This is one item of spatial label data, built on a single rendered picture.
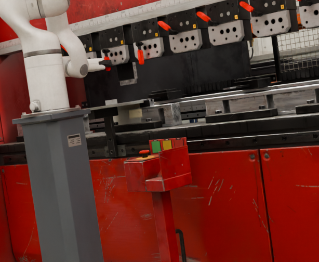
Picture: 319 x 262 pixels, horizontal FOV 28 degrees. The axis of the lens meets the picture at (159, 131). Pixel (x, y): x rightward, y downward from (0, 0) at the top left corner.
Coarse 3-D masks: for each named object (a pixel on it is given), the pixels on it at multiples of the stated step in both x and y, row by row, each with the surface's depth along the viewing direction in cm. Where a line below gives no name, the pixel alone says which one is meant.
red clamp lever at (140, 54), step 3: (138, 42) 277; (141, 42) 278; (138, 45) 277; (141, 45) 279; (138, 48) 278; (138, 51) 277; (141, 51) 278; (138, 54) 278; (141, 54) 277; (138, 57) 278; (141, 57) 277; (141, 60) 277; (141, 63) 278
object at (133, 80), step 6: (120, 66) 295; (126, 66) 292; (132, 66) 290; (120, 72) 295; (126, 72) 293; (132, 72) 290; (120, 78) 296; (126, 78) 293; (132, 78) 291; (120, 84) 297; (126, 84) 295
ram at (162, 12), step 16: (80, 0) 301; (96, 0) 295; (112, 0) 288; (128, 0) 283; (144, 0) 277; (160, 0) 272; (208, 0) 257; (224, 0) 252; (80, 16) 302; (96, 16) 296; (144, 16) 278; (160, 16) 274; (0, 32) 341; (80, 32) 304; (96, 32) 301; (16, 48) 334
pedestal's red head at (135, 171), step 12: (156, 156) 250; (168, 156) 241; (180, 156) 245; (132, 168) 248; (144, 168) 244; (156, 168) 249; (168, 168) 240; (180, 168) 245; (132, 180) 249; (144, 180) 244; (156, 180) 240; (168, 180) 240; (180, 180) 244
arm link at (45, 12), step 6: (42, 0) 200; (48, 0) 200; (54, 0) 201; (60, 0) 201; (66, 0) 203; (42, 6) 201; (48, 6) 201; (54, 6) 202; (60, 6) 202; (66, 6) 204; (42, 12) 203; (48, 12) 203; (54, 12) 204; (60, 12) 205
